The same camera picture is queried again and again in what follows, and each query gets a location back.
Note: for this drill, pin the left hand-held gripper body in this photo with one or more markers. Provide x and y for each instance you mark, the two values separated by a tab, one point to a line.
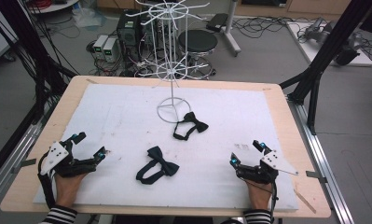
54	155

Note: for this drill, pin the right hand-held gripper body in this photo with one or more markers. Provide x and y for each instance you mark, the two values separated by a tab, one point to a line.
275	163

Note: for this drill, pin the black bow tie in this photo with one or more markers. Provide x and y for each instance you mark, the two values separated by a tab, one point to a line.
191	119
158	155

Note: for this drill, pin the person's right hand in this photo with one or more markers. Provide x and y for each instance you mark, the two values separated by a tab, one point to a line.
259	194

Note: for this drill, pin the person's left hand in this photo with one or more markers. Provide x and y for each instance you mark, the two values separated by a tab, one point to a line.
67	189

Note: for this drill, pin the white foam mat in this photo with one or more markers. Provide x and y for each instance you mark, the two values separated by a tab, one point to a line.
127	124

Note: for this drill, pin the thin wooden stick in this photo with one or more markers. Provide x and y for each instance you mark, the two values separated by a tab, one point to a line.
305	200

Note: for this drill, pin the grey power supply unit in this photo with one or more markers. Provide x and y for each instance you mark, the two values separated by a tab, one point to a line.
99	44
111	49

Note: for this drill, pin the white floor platform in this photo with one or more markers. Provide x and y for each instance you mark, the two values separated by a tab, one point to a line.
311	51

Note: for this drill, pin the black computer tower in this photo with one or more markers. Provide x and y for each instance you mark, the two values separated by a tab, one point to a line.
129	31

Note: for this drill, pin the black round stool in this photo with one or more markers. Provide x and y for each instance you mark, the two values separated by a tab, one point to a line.
197	42

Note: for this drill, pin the clear plastic bag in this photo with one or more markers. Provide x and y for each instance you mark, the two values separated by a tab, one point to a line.
87	17

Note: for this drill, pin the black flat box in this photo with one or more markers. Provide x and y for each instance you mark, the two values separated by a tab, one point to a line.
217	21

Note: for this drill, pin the round white table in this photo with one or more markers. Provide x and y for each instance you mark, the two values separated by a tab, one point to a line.
51	6

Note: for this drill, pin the metal bracket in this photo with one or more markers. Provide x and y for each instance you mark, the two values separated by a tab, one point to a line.
315	175
25	163

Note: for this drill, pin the aluminium rail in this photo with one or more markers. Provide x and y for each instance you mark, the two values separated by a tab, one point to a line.
317	149
16	152

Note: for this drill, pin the black metal frame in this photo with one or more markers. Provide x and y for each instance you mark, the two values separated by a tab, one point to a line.
329	53
22	40

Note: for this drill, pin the white stand post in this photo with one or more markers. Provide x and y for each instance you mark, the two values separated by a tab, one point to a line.
231	28

